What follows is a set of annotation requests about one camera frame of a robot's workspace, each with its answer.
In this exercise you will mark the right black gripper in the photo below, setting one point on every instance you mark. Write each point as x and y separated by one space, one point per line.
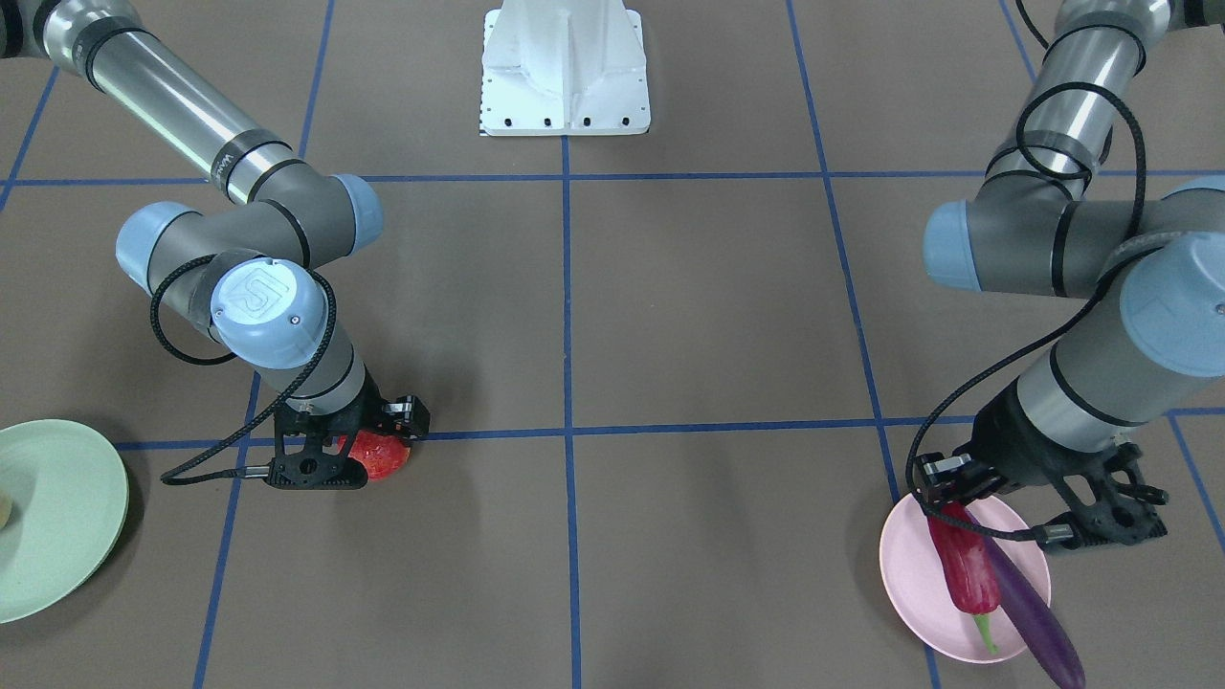
367 412

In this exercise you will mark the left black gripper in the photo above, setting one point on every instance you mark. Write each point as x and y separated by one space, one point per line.
1016 452

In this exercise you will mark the red pomegranate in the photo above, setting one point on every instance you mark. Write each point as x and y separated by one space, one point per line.
375 456

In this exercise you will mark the purple eggplant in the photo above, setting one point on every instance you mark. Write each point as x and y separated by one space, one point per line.
1035 622

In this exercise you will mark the red chili pepper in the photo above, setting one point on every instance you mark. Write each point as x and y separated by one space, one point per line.
970 580

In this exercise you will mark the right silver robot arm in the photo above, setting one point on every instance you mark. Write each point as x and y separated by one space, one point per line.
243 284

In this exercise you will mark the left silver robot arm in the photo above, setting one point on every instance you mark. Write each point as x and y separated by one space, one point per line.
1063 212

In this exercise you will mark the pink plate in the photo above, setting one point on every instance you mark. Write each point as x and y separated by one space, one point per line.
915 584

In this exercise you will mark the green plate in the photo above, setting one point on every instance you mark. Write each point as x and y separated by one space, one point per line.
69 490

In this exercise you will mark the white camera pillar base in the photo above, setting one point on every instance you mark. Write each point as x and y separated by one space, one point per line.
563 68

